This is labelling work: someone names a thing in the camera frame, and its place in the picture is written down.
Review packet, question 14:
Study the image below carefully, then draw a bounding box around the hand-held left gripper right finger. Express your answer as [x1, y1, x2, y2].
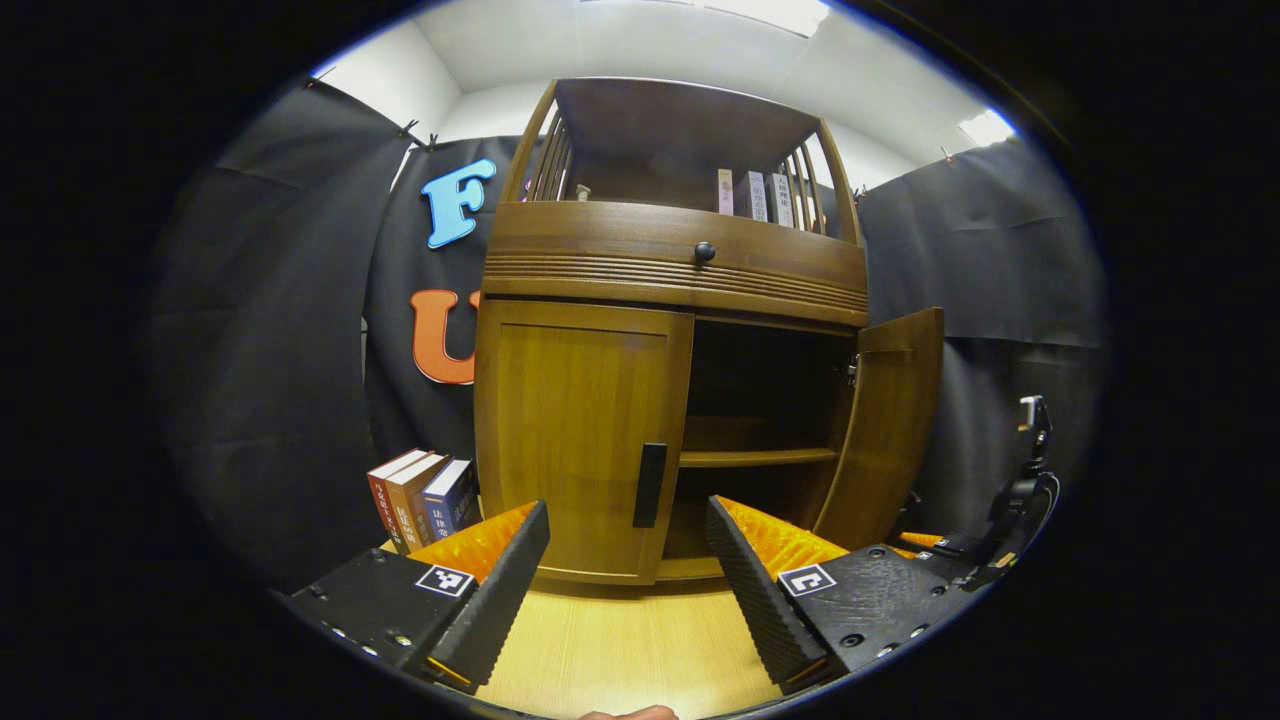
[705, 495, 976, 693]

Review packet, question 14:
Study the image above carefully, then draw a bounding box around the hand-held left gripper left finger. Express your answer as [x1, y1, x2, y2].
[288, 500, 552, 693]

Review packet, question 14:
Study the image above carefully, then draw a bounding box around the wooden shoe cabinet door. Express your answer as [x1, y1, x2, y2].
[474, 300, 695, 586]
[815, 307, 946, 551]

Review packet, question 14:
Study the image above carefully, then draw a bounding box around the black cabinet door handle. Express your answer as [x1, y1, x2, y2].
[632, 442, 668, 529]

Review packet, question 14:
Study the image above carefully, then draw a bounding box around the wooden double-door shoe cabinet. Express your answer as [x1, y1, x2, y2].
[472, 78, 869, 586]

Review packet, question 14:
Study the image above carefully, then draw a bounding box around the wooden inner cabinet shelf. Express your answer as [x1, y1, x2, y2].
[680, 447, 839, 469]

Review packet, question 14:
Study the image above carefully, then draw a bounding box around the blue standing book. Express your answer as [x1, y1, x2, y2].
[420, 459, 479, 541]

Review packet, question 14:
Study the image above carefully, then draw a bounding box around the orange standing book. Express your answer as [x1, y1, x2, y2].
[385, 453, 451, 549]

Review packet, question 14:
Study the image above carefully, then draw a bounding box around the red standing book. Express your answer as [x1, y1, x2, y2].
[366, 448, 433, 554]

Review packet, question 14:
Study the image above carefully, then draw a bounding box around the black backdrop cloth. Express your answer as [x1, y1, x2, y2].
[150, 78, 1106, 591]

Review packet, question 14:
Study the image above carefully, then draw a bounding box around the small ceiling light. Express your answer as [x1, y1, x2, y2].
[958, 108, 1016, 148]

